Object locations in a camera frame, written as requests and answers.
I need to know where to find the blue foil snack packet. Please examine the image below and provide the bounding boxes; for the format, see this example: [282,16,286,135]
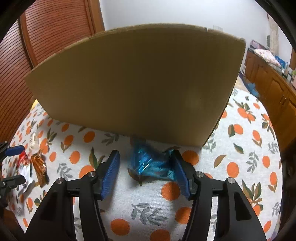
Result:
[129,139,180,181]

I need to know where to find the wooden louvre door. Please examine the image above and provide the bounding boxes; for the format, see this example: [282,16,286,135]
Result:
[1,1,105,142]

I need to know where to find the red white snack pouch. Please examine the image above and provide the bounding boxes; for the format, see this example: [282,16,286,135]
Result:
[18,151,33,194]

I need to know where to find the orange print tablecloth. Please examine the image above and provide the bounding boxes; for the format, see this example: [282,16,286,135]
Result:
[11,89,282,240]

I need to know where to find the wooden sideboard cabinet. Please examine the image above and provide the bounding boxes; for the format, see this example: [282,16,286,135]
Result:
[244,51,295,152]

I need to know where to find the white wall switch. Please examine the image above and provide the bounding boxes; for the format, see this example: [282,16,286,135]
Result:
[213,25,223,32]

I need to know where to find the floral folded cloth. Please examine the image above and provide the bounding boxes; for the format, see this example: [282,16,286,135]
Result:
[254,49,281,68]

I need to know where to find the yellow cushion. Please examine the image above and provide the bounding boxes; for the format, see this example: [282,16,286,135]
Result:
[31,99,39,109]

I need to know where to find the small white candy packet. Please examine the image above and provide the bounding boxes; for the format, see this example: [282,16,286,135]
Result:
[29,132,40,155]

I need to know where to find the bronze foil snack packet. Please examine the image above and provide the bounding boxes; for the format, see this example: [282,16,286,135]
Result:
[31,153,48,188]

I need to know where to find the brown cardboard box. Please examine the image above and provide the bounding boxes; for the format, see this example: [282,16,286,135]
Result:
[25,24,246,147]

